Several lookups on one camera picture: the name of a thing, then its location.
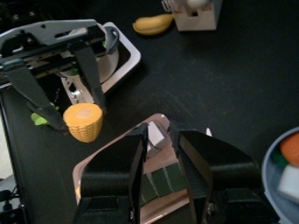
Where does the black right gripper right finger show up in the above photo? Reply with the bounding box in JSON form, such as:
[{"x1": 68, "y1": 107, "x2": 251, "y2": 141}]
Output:
[{"x1": 170, "y1": 122, "x2": 280, "y2": 224}]

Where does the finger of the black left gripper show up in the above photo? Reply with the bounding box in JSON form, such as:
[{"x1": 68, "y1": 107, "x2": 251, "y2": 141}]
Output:
[
  {"x1": 4, "y1": 65, "x2": 68, "y2": 131},
  {"x1": 71, "y1": 45, "x2": 108, "y2": 112}
]

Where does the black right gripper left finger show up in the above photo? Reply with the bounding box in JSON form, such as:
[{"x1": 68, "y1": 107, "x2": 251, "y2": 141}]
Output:
[{"x1": 71, "y1": 122, "x2": 150, "y2": 224}]

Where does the yellow toy corn piece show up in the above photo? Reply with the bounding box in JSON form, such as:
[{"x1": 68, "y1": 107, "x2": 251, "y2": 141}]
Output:
[{"x1": 62, "y1": 102, "x2": 106, "y2": 144}]

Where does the green toy corn husk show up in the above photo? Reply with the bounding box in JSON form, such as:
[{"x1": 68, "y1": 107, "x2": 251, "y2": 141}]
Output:
[{"x1": 29, "y1": 106, "x2": 62, "y2": 127}]

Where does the white slotted spatula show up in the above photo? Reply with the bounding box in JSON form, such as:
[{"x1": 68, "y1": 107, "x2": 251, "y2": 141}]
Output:
[{"x1": 60, "y1": 74, "x2": 96, "y2": 106}]

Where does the white rectangular tray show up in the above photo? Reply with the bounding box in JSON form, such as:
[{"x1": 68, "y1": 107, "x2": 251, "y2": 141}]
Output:
[{"x1": 91, "y1": 21, "x2": 143, "y2": 95}]

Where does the green striped toy piece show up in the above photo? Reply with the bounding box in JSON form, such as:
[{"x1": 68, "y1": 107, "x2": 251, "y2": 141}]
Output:
[{"x1": 139, "y1": 162, "x2": 190, "y2": 207}]

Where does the small green toy piece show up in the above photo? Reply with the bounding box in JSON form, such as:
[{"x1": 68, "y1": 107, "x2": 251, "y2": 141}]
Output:
[{"x1": 270, "y1": 150, "x2": 290, "y2": 170}]

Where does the blue round bowl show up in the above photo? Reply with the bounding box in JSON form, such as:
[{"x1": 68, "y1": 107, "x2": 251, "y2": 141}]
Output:
[{"x1": 260, "y1": 126, "x2": 299, "y2": 224}]

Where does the pink rectangular tray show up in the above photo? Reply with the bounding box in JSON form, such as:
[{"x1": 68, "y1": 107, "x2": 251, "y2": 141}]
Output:
[{"x1": 71, "y1": 113, "x2": 192, "y2": 224}]

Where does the white toy block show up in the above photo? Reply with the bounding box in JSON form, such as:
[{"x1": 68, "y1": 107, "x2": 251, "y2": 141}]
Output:
[{"x1": 146, "y1": 120, "x2": 172, "y2": 159}]

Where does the white toy cube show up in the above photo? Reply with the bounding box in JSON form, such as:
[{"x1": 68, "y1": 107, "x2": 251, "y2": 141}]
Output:
[{"x1": 275, "y1": 164, "x2": 299, "y2": 205}]

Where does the orange toy food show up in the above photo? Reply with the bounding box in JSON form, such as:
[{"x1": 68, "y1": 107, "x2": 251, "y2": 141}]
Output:
[{"x1": 279, "y1": 131, "x2": 299, "y2": 168}]

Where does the yellow toy banana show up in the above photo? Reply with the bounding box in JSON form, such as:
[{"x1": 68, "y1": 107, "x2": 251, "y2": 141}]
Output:
[{"x1": 132, "y1": 13, "x2": 175, "y2": 37}]

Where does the white box utensil holder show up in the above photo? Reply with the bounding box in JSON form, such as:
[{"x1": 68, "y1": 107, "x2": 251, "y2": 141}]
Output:
[{"x1": 160, "y1": 0, "x2": 224, "y2": 32}]

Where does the white cup with grey handle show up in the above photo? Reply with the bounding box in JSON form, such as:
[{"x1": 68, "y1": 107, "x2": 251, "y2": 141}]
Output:
[{"x1": 58, "y1": 22, "x2": 122, "y2": 85}]

